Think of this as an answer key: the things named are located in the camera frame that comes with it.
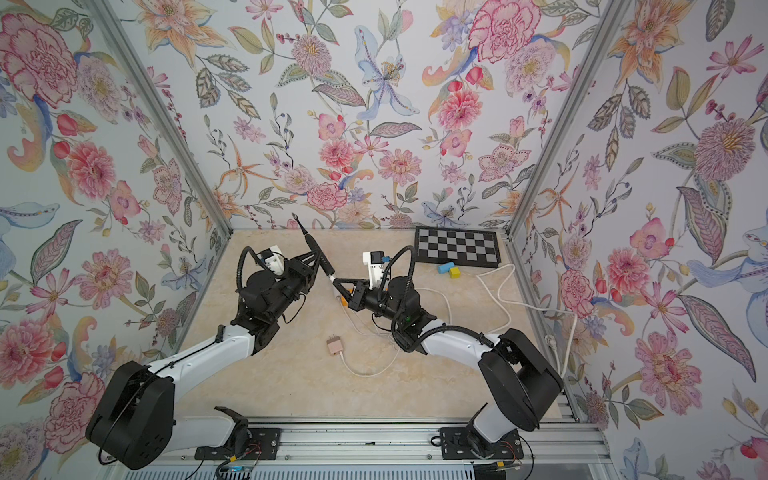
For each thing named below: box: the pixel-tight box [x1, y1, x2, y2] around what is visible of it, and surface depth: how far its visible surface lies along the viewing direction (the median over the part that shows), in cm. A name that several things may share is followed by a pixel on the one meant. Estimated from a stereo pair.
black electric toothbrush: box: [292, 213, 335, 275], surface depth 79 cm
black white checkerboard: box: [415, 226, 501, 269], surface depth 116 cm
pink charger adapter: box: [326, 334, 343, 356], surface depth 92 cm
